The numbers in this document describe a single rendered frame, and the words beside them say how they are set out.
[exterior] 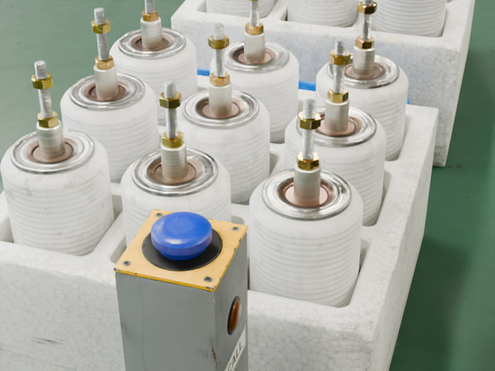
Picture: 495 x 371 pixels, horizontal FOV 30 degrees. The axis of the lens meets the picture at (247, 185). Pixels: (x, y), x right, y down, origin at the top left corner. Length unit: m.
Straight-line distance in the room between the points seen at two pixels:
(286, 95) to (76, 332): 0.33
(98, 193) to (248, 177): 0.15
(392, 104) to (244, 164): 0.17
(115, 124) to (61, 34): 0.80
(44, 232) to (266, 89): 0.28
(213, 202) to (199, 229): 0.18
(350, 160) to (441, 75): 0.41
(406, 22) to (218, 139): 0.44
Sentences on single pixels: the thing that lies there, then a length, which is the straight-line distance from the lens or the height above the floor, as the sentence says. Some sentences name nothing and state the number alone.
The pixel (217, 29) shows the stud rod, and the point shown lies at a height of 0.34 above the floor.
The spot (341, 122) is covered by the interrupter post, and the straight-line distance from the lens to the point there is 0.86.
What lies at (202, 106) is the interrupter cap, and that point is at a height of 0.25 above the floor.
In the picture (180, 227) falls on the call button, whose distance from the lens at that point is 0.61.
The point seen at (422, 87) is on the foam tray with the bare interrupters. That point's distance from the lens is 1.24.
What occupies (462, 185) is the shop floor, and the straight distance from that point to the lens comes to 1.27.
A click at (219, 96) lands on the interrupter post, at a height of 0.27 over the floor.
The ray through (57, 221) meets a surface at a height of 0.21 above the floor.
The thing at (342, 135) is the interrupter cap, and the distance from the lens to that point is 0.86.
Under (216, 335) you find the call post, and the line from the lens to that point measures 0.61.
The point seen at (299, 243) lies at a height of 0.24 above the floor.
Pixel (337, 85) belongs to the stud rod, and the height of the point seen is 0.30.
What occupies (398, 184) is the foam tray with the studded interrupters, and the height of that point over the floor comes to 0.18.
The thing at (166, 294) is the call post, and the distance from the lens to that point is 0.60.
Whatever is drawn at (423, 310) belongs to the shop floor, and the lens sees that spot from 1.06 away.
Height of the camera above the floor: 0.69
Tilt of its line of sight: 34 degrees down
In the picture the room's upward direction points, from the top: straight up
